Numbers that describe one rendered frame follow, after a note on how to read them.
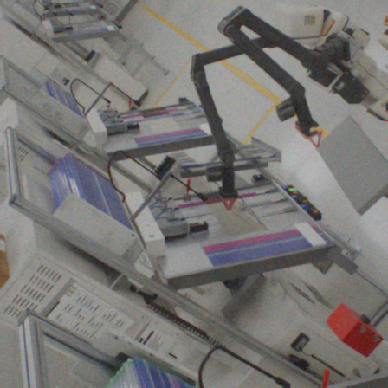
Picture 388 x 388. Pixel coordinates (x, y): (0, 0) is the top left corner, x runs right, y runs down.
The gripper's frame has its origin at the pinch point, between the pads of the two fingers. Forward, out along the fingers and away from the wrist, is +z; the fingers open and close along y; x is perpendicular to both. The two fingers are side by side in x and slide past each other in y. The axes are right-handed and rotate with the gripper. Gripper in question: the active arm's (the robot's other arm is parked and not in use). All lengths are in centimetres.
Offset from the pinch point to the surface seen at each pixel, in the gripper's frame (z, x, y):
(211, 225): 1.2, -11.7, 12.0
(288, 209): 0.0, 25.8, 9.7
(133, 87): 62, 37, -452
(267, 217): 0.6, 13.6, 13.8
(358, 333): 11, 18, 92
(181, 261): 1.9, -32.1, 37.4
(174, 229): -2.2, -29.8, 17.2
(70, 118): -18, -59, -106
